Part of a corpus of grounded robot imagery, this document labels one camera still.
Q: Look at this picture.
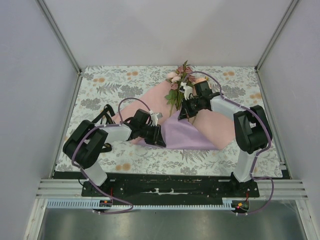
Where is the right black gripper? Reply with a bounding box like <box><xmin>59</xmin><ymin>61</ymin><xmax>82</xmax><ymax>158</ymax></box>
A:
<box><xmin>178</xmin><ymin>96</ymin><xmax>203</xmax><ymax>121</ymax></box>

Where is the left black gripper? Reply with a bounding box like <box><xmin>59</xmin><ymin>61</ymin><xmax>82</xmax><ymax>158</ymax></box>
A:
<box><xmin>138</xmin><ymin>123</ymin><xmax>166</xmax><ymax>148</ymax></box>

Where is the pink peony fake flower stem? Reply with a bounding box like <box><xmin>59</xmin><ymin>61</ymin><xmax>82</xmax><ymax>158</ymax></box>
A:
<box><xmin>164</xmin><ymin>71</ymin><xmax>185</xmax><ymax>116</ymax></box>

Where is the cream rose fake flower stem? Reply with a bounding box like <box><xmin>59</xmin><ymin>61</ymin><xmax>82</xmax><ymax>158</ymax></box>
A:
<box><xmin>193</xmin><ymin>77</ymin><xmax>208</xmax><ymax>86</ymax></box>

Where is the dark pink fake flower stem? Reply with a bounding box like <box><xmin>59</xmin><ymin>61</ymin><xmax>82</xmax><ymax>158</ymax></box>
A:
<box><xmin>175</xmin><ymin>60</ymin><xmax>196</xmax><ymax>84</ymax></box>

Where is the black ribbon with gold text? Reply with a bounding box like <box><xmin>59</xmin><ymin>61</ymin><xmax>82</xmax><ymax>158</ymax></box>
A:
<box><xmin>92</xmin><ymin>104</ymin><xmax>115</xmax><ymax>153</ymax></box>

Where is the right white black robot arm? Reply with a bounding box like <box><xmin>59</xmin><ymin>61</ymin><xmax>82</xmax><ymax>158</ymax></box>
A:
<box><xmin>178</xmin><ymin>80</ymin><xmax>272</xmax><ymax>197</ymax></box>

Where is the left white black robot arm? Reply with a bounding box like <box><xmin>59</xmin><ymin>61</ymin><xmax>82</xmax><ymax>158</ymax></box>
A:
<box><xmin>62</xmin><ymin>109</ymin><xmax>166</xmax><ymax>197</ymax></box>

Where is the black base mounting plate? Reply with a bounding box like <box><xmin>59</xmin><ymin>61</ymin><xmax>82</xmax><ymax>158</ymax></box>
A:
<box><xmin>81</xmin><ymin>171</ymin><xmax>261</xmax><ymax>206</ymax></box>

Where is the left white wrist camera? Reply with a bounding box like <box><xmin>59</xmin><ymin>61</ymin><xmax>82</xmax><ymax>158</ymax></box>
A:
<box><xmin>149</xmin><ymin>110</ymin><xmax>163</xmax><ymax>126</ymax></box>

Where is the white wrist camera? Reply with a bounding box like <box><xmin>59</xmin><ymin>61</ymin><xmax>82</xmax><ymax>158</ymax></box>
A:
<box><xmin>149</xmin><ymin>110</ymin><xmax>163</xmax><ymax>126</ymax></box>
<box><xmin>178</xmin><ymin>82</ymin><xmax>193</xmax><ymax>100</ymax></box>

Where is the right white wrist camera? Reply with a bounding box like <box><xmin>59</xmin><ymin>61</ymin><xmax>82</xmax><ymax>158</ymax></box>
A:
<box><xmin>178</xmin><ymin>82</ymin><xmax>193</xmax><ymax>100</ymax></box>

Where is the white slotted cable duct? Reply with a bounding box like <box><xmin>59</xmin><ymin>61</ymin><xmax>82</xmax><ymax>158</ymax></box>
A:
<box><xmin>46</xmin><ymin>196</ymin><xmax>251</xmax><ymax>210</ymax></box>

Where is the aluminium frame rail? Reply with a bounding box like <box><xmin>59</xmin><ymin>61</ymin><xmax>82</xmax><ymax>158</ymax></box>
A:
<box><xmin>35</xmin><ymin>179</ymin><xmax>308</xmax><ymax>201</ymax></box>

